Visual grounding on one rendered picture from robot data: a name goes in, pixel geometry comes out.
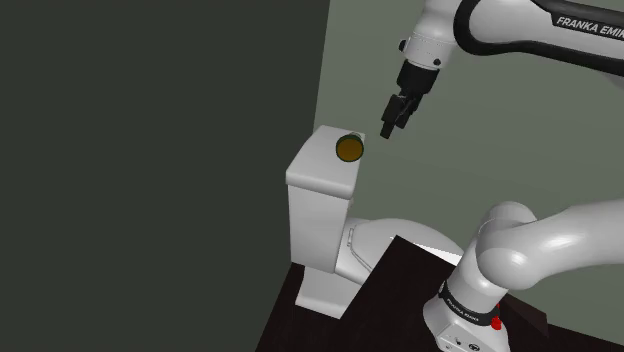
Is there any white toilet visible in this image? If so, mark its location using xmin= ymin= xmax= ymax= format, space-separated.
xmin=284 ymin=124 xmax=465 ymax=321

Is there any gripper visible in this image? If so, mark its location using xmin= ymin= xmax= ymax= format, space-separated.
xmin=379 ymin=59 xmax=440 ymax=141

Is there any dark robot stand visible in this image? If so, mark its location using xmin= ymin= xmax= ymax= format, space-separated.
xmin=336 ymin=234 xmax=550 ymax=352

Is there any green and brown cylinder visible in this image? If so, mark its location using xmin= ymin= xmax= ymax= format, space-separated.
xmin=335 ymin=131 xmax=366 ymax=164

